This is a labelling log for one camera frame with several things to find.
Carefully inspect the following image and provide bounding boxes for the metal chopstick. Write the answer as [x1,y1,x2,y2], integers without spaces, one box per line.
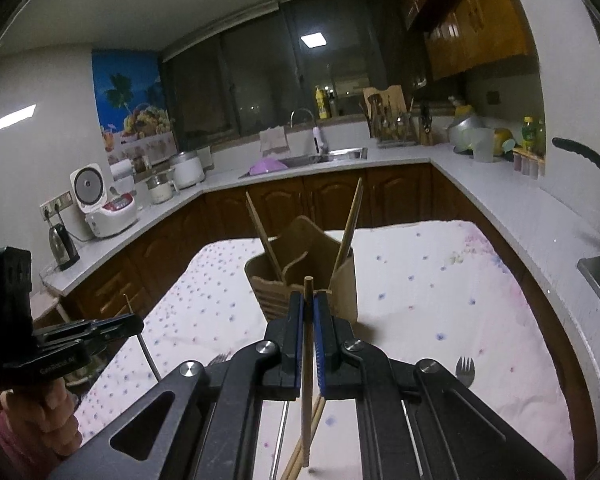
[274,400,289,477]
[124,293,162,382]

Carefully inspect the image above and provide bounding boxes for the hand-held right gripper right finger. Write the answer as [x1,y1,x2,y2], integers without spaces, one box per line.
[313,291,567,480]

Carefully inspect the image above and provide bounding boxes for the steel electric kettle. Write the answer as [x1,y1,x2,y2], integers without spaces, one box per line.
[47,222,81,272]

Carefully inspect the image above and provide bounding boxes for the wooden chopstick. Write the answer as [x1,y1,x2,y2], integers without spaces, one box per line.
[302,276,315,468]
[337,180,360,273]
[279,394,327,480]
[244,190,285,282]
[343,177,365,261]

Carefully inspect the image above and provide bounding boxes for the dark kitchen window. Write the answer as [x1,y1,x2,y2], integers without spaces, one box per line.
[159,0,427,142]

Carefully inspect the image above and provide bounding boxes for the green drink bottle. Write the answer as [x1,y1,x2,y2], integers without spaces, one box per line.
[521,115,540,154]

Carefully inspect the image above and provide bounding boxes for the white round rice cooker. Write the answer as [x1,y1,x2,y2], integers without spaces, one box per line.
[168,149,206,190]

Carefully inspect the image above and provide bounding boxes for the knife block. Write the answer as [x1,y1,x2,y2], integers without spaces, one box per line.
[418,102,436,147]

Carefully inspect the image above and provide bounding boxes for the metal spork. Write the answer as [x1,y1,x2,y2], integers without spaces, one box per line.
[454,356,476,389]

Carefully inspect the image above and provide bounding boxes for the yellow bottle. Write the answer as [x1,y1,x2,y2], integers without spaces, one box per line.
[314,85,331,120]

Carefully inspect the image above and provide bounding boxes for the black wok with lid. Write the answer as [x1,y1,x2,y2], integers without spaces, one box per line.
[552,137,600,187]

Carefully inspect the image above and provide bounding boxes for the pink dish cloth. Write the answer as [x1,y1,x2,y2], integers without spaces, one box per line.
[258,126,290,156]

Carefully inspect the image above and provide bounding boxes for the purple plastic basin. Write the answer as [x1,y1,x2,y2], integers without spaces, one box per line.
[248,157,290,176]

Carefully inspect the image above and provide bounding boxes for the wooden utensil holder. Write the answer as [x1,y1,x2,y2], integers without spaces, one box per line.
[243,214,359,324]

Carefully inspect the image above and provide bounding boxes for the wall socket strip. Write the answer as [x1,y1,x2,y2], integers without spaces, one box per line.
[39,192,75,221]

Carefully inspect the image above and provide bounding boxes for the person's left hand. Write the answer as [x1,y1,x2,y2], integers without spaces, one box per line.
[0,374,82,462]

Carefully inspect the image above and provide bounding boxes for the steel kitchen sink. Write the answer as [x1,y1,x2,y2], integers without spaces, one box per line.
[280,147,369,169]

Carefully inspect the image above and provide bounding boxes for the white open rice cooker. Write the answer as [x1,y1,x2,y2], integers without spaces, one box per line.
[69,162,140,240]

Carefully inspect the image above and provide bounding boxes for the paper towel roll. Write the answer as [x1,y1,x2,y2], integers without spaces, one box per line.
[110,157,136,181]

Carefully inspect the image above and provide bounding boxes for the row of spice jars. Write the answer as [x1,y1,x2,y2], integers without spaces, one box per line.
[512,148,546,179]

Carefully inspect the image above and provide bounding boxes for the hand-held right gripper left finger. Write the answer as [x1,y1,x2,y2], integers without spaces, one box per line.
[45,291,306,480]

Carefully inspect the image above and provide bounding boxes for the white kitchen countertop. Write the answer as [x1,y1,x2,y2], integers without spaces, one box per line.
[44,144,600,362]

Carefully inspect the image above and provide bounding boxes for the white floral tablecloth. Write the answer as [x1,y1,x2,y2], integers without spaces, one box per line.
[74,219,577,480]

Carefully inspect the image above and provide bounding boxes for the small white cooking pot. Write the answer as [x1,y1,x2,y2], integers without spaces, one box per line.
[144,169,179,205]

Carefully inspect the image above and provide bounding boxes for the wooden upper cabinets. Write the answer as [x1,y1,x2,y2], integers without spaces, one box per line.
[394,0,539,82]

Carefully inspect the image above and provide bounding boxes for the yellow bowl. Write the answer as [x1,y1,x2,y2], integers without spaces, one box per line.
[492,128,516,154]

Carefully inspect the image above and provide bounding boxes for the dish rack with utensils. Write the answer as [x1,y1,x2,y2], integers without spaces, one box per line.
[367,100,421,149]

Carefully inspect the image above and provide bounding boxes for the wooden cutting board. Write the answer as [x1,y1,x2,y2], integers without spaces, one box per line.
[362,84,409,122]

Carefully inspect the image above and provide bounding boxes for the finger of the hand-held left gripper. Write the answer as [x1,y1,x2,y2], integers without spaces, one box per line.
[65,331,133,363]
[32,313,146,343]

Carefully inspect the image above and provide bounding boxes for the tropical fruit wall poster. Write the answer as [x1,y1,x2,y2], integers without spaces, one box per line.
[90,49,176,166]

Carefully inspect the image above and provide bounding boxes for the metal mixing bowl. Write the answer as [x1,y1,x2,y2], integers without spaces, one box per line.
[447,114,484,155]

